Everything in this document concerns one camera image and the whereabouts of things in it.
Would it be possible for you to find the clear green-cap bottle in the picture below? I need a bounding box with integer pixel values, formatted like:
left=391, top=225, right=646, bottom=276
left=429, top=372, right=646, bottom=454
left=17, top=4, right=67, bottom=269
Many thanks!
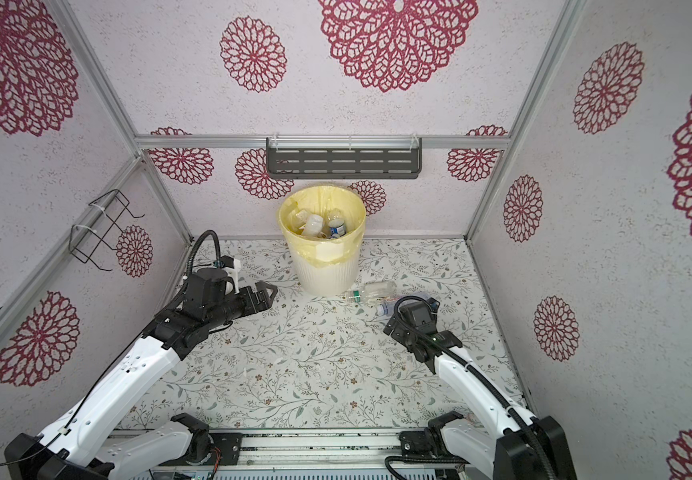
left=343, top=281, right=397, bottom=305

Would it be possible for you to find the yellow plastic bin liner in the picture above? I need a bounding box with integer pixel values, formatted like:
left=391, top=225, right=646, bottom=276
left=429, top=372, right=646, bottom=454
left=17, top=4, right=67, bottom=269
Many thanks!
left=277, top=185, right=367, bottom=267

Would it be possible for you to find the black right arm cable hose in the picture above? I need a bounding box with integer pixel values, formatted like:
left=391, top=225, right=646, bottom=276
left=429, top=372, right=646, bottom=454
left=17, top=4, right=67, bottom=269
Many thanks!
left=393, top=295, right=557, bottom=480

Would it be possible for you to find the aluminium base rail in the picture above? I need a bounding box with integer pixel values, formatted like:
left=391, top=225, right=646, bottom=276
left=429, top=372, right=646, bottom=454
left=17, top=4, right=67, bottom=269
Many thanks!
left=110, top=425, right=461, bottom=472

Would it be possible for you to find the clear purple-label water bottle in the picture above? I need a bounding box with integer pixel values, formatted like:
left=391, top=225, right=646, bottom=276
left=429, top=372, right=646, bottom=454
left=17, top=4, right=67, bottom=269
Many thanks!
left=375, top=297, right=400, bottom=319

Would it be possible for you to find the blue-label water bottle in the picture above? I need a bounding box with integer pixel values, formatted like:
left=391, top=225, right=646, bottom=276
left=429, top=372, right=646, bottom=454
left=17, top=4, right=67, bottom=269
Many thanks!
left=290, top=209, right=311, bottom=230

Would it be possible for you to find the grey metal wall shelf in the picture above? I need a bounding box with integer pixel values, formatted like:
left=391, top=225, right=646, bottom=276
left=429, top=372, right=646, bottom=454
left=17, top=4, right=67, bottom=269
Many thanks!
left=266, top=137, right=423, bottom=180

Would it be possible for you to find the clear blue-label blue-cap bottle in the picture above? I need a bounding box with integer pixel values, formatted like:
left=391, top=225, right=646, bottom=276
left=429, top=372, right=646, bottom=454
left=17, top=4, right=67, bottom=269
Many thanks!
left=326, top=209, right=348, bottom=239

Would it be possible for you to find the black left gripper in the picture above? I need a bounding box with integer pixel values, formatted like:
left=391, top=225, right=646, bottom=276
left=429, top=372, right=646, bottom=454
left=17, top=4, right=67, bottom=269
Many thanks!
left=207, top=280, right=278, bottom=331

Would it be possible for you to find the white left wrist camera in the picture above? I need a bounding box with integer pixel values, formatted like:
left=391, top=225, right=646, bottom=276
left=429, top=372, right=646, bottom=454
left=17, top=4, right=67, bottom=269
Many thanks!
left=220, top=255, right=242, bottom=294

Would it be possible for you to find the black wire wall rack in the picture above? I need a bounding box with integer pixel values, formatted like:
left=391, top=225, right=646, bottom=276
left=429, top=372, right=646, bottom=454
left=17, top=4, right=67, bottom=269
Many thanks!
left=68, top=189, right=145, bottom=272

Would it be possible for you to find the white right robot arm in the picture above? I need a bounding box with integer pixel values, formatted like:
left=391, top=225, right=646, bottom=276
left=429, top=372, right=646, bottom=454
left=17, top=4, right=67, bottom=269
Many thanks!
left=384, top=295, right=577, bottom=479

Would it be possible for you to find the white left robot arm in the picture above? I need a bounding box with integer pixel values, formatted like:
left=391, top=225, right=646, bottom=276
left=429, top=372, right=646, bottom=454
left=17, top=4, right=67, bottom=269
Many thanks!
left=5, top=267, right=278, bottom=479

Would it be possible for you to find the cream ribbed waste bin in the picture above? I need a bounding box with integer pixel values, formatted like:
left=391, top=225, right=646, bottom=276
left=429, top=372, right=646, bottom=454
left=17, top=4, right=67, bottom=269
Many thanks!
left=286, top=233, right=364, bottom=296

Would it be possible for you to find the white red-cap bottle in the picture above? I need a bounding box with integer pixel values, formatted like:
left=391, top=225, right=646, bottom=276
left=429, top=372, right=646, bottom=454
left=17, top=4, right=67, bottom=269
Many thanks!
left=301, top=214, right=327, bottom=238

